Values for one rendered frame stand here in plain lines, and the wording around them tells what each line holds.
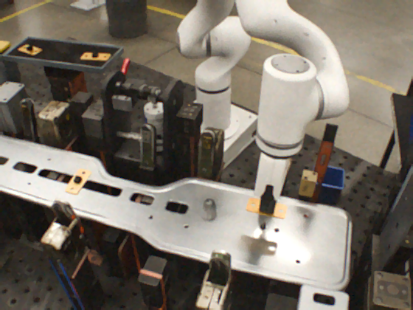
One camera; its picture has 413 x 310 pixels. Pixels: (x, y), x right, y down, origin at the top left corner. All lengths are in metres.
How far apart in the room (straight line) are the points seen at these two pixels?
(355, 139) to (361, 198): 1.45
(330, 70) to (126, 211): 0.54
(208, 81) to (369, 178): 0.69
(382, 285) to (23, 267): 0.98
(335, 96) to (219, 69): 0.68
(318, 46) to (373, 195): 0.88
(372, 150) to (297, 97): 2.24
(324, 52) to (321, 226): 0.41
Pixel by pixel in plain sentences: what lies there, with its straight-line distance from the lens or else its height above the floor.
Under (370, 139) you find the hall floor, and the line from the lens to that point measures 2.93.
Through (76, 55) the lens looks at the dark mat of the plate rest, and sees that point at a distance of 1.23.
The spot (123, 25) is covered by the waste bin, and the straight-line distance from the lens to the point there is 3.98.
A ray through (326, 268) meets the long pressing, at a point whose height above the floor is 1.00.
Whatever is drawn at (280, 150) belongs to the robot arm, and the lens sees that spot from 0.68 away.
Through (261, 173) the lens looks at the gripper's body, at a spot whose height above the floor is 1.21.
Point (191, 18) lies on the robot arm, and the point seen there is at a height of 1.25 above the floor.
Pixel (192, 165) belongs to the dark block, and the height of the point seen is 0.96.
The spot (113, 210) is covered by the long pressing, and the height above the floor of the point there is 1.00.
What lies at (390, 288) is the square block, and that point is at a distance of 0.81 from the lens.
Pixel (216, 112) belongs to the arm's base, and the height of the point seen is 0.90.
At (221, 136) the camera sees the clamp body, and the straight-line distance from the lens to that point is 1.01.
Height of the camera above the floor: 1.70
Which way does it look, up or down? 42 degrees down
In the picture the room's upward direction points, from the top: 1 degrees clockwise
